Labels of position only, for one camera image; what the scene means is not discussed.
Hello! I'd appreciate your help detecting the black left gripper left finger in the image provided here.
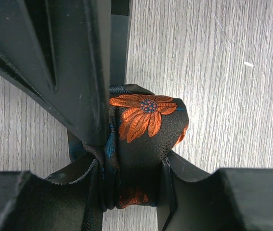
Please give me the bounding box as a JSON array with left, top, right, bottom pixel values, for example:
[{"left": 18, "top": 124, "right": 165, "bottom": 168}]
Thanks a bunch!
[{"left": 0, "top": 154, "right": 103, "bottom": 231}]

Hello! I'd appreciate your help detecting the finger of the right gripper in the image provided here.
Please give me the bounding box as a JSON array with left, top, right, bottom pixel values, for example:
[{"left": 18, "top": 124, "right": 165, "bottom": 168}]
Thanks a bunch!
[
  {"left": 0, "top": 0, "right": 111, "bottom": 146},
  {"left": 110, "top": 0, "right": 132, "bottom": 85}
]

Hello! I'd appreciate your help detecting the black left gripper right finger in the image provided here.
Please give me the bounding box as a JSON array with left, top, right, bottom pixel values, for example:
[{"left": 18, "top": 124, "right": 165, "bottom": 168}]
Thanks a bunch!
[{"left": 156, "top": 152, "right": 273, "bottom": 231}]

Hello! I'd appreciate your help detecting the black orange floral tie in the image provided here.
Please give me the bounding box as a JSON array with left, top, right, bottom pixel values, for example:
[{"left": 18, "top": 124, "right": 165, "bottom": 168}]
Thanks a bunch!
[{"left": 67, "top": 84, "right": 189, "bottom": 210}]

